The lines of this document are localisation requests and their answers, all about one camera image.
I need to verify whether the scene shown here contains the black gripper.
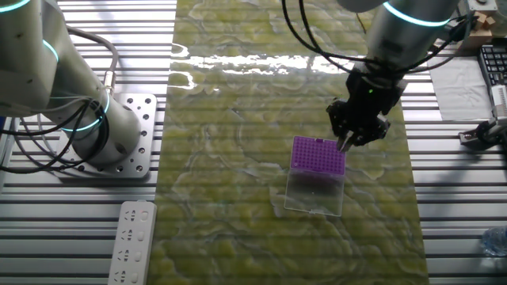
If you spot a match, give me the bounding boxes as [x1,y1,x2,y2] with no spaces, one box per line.
[326,69,407,154]

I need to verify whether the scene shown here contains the white paper sheet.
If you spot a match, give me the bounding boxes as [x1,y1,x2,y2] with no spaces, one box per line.
[426,55,494,122]

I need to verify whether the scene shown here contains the black clamp tool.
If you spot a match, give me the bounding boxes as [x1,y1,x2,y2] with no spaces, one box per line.
[458,85,507,151]

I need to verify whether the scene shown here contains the black keyboard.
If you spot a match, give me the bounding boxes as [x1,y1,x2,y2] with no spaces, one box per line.
[478,44,507,87]

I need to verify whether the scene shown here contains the wooden blocks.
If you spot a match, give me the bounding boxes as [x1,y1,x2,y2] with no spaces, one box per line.
[459,10,496,51]

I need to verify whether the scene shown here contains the grey metal box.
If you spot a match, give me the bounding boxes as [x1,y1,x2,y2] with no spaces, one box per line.
[467,0,498,12]

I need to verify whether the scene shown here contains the clear plastic water bottle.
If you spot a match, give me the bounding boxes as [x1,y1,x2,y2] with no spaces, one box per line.
[481,226,507,257]

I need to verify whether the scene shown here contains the white power strip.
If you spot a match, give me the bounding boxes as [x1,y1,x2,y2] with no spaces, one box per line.
[107,200,158,285]

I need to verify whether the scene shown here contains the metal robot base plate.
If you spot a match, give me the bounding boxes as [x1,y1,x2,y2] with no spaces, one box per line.
[53,93,158,179]

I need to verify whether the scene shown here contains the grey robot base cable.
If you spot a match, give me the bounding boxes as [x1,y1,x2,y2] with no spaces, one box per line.
[65,25,120,96]

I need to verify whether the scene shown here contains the black cable bundle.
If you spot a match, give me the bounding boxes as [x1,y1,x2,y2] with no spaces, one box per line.
[0,98,111,175]

